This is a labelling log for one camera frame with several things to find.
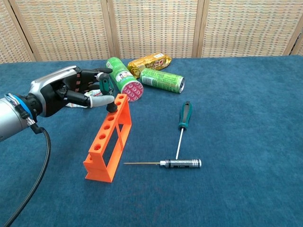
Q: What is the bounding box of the gold foil snack package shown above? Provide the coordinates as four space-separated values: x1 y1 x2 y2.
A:
127 53 173 79

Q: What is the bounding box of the teal black handle screwdriver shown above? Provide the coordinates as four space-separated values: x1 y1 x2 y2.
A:
175 101 193 160

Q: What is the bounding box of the white snack bag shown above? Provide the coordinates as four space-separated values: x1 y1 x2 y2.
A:
65 87 105 109

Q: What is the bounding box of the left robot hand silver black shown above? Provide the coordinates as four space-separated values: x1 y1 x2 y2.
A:
27 65 116 118

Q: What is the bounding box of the orange tool rack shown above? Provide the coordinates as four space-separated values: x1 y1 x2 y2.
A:
83 93 132 184

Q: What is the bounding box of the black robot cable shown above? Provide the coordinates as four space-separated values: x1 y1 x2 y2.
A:
3 122 52 227

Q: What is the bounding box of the black metal precision screwdriver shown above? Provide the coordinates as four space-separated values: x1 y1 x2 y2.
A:
123 158 203 169

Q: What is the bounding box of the green chip canister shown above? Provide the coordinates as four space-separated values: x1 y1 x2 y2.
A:
105 57 144 102

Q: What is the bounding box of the small green black screwdriver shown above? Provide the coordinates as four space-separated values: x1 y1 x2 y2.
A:
98 73 119 113

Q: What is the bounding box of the woven wooden folding screen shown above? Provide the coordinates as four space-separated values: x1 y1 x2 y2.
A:
0 0 303 64

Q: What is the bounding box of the blue table cloth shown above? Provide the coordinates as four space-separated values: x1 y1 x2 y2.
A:
0 54 303 227

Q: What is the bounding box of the green drink can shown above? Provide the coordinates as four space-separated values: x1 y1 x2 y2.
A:
140 68 185 94

